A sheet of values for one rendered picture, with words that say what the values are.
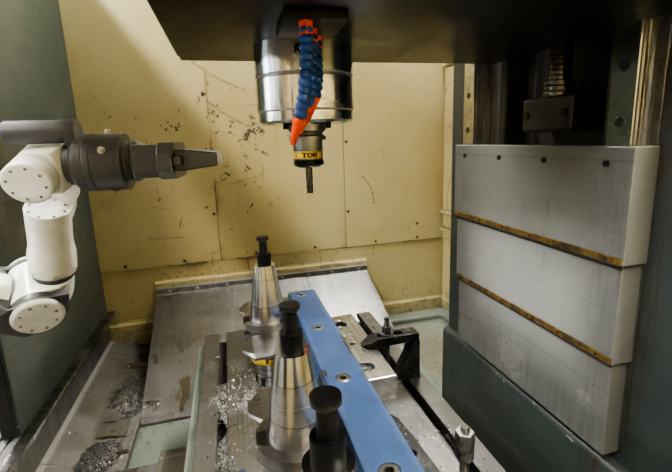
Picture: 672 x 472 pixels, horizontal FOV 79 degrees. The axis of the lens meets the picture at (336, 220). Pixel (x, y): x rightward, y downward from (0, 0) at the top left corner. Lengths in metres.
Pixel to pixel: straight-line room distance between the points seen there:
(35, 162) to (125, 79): 1.07
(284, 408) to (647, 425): 0.66
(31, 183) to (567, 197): 0.84
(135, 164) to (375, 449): 0.52
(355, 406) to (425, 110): 1.65
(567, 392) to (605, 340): 0.16
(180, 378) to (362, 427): 1.23
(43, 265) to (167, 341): 0.87
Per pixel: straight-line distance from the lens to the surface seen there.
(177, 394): 1.50
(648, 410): 0.86
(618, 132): 0.75
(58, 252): 0.83
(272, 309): 0.52
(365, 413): 0.36
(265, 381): 0.56
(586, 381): 0.88
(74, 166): 0.71
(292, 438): 0.33
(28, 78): 1.46
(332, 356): 0.43
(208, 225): 1.73
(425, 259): 2.00
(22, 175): 0.72
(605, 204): 0.76
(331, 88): 0.64
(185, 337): 1.64
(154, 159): 0.68
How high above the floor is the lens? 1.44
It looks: 11 degrees down
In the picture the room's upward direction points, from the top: 2 degrees counter-clockwise
